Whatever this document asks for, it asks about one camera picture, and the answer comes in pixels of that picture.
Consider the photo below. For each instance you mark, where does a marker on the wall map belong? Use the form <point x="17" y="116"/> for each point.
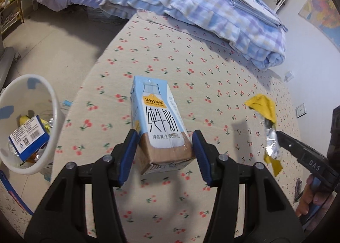
<point x="324" y="11"/>

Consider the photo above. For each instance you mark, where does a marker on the cherry print bed sheet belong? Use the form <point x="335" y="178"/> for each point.
<point x="186" y="72"/>

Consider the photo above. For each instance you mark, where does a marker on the white wall socket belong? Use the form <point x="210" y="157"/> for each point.
<point x="288" y="76"/>

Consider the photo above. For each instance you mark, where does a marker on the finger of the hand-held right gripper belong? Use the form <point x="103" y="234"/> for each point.
<point x="290" y="145"/>

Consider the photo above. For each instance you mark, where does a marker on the light blue milk carton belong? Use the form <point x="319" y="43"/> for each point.
<point x="159" y="118"/>

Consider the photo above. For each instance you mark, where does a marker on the white plastic bin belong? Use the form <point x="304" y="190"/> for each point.
<point x="16" y="91"/>

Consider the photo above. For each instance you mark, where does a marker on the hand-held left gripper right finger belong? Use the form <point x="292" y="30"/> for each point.
<point x="200" y="158"/>

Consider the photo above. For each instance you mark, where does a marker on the blue cardboard box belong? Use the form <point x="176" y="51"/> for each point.
<point x="29" y="136"/>

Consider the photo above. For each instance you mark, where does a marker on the yellow foil wrapper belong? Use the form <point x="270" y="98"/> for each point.
<point x="261" y="104"/>

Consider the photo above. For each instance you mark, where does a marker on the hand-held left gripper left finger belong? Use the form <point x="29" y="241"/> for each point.
<point x="130" y="152"/>

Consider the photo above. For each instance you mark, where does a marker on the wooden toy shelf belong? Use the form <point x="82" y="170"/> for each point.
<point x="18" y="11"/>

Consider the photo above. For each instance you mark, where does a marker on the folded white clothes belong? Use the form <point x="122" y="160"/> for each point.
<point x="247" y="1"/>

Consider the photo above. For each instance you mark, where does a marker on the small blue card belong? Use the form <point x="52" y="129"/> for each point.
<point x="66" y="103"/>

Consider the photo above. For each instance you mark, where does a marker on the crumpled silver foil wrapper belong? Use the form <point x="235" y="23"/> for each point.
<point x="51" y="122"/>

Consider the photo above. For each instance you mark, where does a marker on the person's right hand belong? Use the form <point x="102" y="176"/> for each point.
<point x="308" y="197"/>

